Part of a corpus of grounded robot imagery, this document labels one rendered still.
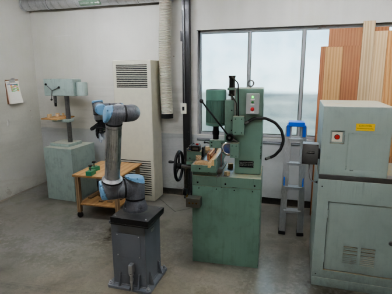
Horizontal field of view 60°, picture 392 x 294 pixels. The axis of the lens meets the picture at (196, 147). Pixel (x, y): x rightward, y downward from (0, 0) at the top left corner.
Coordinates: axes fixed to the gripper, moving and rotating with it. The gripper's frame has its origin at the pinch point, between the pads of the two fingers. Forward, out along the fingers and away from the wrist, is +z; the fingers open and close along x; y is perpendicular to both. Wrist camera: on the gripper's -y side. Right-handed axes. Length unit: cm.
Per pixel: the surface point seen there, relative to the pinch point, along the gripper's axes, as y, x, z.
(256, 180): 136, 16, 28
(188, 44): 21, 161, -75
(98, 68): -109, 156, -48
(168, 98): -1, 143, -12
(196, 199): 89, -1, 43
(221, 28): 60, 174, -92
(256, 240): 138, 11, 80
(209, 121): 92, 29, -16
